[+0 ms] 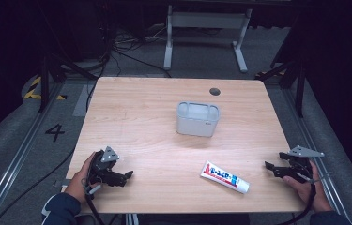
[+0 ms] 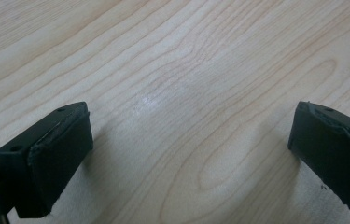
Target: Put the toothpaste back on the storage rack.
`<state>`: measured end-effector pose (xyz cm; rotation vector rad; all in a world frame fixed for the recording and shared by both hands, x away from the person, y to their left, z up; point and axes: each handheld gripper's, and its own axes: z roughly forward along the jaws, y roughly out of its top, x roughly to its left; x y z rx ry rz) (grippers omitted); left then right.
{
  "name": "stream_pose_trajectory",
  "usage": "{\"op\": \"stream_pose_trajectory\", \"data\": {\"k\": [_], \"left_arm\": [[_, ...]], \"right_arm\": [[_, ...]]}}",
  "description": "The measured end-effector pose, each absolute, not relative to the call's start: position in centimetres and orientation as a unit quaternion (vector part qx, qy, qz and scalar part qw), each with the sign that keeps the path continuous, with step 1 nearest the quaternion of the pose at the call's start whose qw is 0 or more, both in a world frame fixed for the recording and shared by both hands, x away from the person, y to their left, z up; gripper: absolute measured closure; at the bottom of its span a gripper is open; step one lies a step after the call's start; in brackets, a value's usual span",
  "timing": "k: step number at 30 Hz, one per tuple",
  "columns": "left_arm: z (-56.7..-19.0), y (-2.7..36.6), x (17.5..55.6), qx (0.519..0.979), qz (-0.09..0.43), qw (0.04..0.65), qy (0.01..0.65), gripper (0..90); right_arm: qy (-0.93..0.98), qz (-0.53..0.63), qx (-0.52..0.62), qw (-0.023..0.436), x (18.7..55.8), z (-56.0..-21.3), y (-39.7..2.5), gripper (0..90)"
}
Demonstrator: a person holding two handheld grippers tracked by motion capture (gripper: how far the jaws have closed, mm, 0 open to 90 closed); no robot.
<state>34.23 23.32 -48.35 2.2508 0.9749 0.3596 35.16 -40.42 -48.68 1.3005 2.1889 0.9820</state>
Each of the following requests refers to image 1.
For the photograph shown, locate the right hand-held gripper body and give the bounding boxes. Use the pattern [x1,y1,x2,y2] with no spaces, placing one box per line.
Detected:
[283,144,326,184]

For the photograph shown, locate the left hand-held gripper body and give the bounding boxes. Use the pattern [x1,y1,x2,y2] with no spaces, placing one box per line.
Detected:
[87,145,128,186]

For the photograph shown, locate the person's left hand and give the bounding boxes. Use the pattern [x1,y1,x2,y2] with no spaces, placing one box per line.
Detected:
[64,151,99,204]

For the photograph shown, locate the person's right hand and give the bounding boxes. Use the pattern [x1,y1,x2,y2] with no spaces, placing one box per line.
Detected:
[282,160,334,214]

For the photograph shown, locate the white table legs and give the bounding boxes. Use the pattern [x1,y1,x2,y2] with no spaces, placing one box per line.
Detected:
[124,213,140,225]

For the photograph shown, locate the white toothpaste tube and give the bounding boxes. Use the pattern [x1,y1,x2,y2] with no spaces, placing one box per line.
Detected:
[199,160,251,195]

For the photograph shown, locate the black tripod stand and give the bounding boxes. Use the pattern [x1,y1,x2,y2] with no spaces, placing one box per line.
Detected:
[38,51,99,113]
[255,57,307,119]

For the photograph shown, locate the white plastic container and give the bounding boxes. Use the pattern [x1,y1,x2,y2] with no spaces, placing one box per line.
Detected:
[175,100,222,138]

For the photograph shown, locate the yellow black floor tape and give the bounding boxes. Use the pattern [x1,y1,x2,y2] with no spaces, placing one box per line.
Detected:
[23,76,69,101]

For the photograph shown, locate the aluminium floor rail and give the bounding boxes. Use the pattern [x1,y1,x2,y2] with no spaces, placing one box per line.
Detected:
[281,87,352,224]
[0,82,66,225]

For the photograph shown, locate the left hand-held gripper cable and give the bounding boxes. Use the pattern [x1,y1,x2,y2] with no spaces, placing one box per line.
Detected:
[81,177,106,225]

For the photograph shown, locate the hand-held gripper cable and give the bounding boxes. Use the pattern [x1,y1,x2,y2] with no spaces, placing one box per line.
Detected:
[81,177,106,225]
[276,170,322,225]

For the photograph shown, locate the right hand-held gripper cable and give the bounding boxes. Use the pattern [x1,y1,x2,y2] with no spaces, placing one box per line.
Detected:
[276,170,322,225]

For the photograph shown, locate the black floor cable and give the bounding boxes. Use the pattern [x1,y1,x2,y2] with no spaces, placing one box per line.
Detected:
[0,145,76,225]

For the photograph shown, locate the bundle of floor cables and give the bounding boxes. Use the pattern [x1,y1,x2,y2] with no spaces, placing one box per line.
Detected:
[84,18,173,112]

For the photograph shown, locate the white metal desk frame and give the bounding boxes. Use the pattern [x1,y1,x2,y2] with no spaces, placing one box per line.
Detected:
[162,4,253,74]

